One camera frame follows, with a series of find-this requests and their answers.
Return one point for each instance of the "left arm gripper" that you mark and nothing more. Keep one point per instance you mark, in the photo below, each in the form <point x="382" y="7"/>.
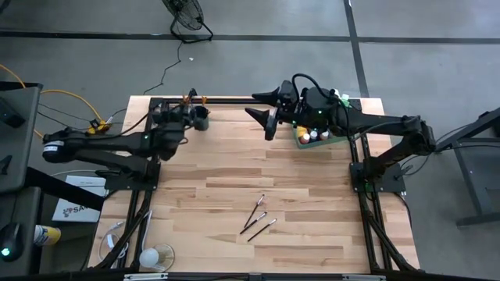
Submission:
<point x="173" y="117"/>

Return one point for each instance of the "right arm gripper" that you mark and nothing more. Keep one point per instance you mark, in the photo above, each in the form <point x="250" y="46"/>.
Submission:
<point x="291" y="109"/>

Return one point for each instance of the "black brush orange fan bristles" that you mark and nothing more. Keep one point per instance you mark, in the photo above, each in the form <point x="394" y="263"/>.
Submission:
<point x="204" y="100"/>

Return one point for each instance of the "small red striped paint bottle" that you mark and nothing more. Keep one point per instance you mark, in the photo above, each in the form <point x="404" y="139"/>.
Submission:
<point x="304" y="138"/>

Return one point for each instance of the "small dark paint bottle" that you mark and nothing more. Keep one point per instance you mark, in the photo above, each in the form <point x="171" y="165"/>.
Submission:
<point x="313" y="135"/>

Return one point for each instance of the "green paint bottle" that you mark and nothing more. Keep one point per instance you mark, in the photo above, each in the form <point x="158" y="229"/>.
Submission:
<point x="345" y="100"/>

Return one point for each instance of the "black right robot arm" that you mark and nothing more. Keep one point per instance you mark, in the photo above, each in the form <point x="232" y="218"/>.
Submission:
<point x="390" y="126"/>

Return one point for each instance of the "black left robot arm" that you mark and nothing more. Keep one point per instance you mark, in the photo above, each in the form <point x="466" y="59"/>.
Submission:
<point x="117" y="144"/>

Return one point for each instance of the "dark green cup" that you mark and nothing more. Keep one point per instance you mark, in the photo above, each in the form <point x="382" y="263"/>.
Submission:
<point x="202" y="119"/>

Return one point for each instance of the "teal plastic bin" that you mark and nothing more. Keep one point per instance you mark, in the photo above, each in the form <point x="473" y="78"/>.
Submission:
<point x="312" y="144"/>

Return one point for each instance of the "black floor fan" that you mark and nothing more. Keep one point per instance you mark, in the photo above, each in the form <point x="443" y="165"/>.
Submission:
<point x="187" y="15"/>

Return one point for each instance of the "thick black brush silver ferrule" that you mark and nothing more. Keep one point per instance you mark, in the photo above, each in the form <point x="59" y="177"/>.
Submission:
<point x="254" y="223"/>

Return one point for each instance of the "white cardboard box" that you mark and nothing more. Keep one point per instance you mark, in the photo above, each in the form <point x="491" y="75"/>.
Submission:
<point x="78" y="183"/>

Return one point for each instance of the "black diagonal bar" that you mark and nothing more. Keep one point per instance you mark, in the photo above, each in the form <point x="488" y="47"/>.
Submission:
<point x="62" y="189"/>

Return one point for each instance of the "white dome device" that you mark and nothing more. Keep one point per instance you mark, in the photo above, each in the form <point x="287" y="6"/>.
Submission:
<point x="150" y="257"/>

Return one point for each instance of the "grey desk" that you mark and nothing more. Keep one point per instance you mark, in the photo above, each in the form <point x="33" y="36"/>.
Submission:
<point x="19" y="156"/>

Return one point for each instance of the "yellow can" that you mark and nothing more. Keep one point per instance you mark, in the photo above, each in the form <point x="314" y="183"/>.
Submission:
<point x="48" y="236"/>

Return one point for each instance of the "black computer mouse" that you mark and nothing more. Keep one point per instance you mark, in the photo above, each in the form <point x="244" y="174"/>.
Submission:
<point x="11" y="238"/>

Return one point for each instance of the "black side stand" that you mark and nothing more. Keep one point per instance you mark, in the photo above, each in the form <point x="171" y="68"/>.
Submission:
<point x="474" y="195"/>

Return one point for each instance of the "black aluminium table frame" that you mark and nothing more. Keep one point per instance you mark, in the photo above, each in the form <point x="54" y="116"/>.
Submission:
<point x="234" y="101"/>

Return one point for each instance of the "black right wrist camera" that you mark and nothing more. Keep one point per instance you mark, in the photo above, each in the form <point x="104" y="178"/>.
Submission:
<point x="317" y="99"/>

